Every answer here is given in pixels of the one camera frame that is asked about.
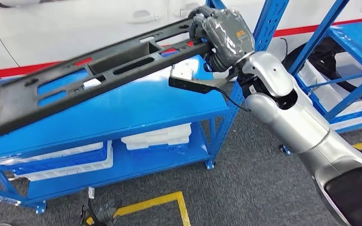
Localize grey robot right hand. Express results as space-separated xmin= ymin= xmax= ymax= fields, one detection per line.
xmin=188 ymin=5 xmax=256 ymax=73

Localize blue shelf rack with casters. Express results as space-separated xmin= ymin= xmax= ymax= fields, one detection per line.
xmin=279 ymin=0 xmax=362 ymax=156

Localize white car with red stripe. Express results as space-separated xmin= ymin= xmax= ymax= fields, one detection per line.
xmin=0 ymin=0 xmax=362 ymax=100

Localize black plastic plate frame part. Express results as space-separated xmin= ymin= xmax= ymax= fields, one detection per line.
xmin=0 ymin=17 xmax=215 ymax=144

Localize large blue metal shelf rack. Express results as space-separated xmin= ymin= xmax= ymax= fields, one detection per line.
xmin=0 ymin=0 xmax=291 ymax=216

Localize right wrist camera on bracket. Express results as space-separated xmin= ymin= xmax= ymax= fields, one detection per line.
xmin=168 ymin=58 xmax=232 ymax=95

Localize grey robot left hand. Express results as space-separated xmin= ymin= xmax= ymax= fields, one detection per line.
xmin=93 ymin=199 xmax=123 ymax=226

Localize white plastic bin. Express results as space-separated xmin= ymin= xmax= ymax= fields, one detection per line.
xmin=298 ymin=51 xmax=362 ymax=117
xmin=10 ymin=142 xmax=104 ymax=164
xmin=14 ymin=139 xmax=115 ymax=183
xmin=121 ymin=122 xmax=193 ymax=151
xmin=329 ymin=95 xmax=362 ymax=131

